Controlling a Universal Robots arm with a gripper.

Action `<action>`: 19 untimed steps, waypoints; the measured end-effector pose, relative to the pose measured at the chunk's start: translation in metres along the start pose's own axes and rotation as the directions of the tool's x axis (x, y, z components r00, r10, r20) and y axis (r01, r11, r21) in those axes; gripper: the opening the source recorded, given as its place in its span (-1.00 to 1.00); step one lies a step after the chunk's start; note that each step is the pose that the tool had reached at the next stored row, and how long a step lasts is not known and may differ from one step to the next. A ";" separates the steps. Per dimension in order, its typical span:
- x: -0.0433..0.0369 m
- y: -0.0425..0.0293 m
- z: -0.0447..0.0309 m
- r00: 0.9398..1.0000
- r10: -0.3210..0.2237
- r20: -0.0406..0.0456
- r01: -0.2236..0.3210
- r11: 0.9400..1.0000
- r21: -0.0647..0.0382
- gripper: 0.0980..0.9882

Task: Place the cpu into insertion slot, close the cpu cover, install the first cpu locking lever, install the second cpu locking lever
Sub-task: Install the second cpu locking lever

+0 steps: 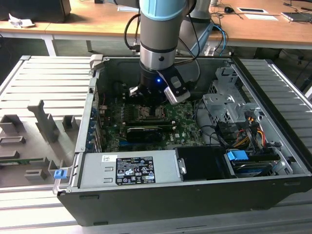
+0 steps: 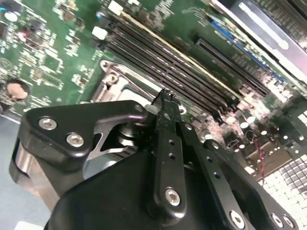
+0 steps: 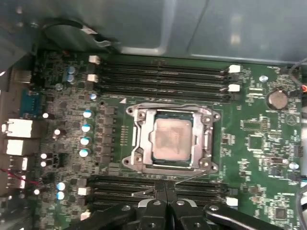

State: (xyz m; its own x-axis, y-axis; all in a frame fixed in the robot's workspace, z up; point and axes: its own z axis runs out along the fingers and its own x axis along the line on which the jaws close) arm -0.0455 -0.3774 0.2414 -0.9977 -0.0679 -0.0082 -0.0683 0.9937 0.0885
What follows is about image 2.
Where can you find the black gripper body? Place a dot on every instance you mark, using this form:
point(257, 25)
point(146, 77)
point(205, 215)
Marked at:
point(108, 203)

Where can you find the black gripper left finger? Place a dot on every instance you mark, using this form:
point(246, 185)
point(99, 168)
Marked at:
point(168, 182)

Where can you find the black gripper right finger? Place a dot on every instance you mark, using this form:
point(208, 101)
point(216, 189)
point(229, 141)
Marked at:
point(216, 175)

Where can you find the metal socket cover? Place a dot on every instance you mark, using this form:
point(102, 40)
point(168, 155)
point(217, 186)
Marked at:
point(103, 91)

